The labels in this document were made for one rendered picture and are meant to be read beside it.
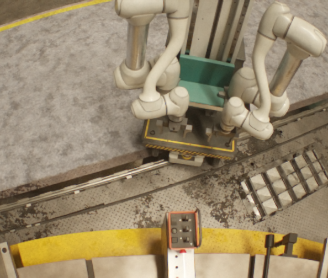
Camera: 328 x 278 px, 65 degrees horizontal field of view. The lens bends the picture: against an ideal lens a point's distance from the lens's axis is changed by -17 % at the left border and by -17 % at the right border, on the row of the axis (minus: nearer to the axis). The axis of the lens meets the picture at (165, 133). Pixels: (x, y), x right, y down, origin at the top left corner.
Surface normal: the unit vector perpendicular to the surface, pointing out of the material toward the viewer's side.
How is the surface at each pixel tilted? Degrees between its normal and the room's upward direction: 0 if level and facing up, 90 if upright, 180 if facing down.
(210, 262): 0
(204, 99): 0
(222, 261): 0
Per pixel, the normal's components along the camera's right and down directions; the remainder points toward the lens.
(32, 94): 0.08, -0.52
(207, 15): -0.14, 0.84
